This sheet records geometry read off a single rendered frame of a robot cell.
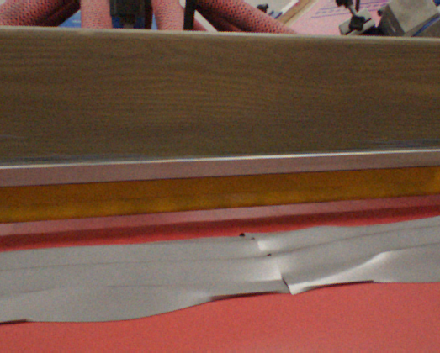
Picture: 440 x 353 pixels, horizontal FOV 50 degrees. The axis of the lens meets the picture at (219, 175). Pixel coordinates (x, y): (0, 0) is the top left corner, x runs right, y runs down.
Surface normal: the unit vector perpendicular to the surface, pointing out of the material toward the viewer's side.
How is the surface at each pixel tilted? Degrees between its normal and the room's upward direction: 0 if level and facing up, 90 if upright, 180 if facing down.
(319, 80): 90
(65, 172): 90
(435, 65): 90
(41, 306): 39
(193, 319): 0
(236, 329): 0
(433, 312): 0
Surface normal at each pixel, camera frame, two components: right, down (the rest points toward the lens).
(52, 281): 0.10, -0.77
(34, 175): 0.25, 0.18
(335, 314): 0.00, -0.98
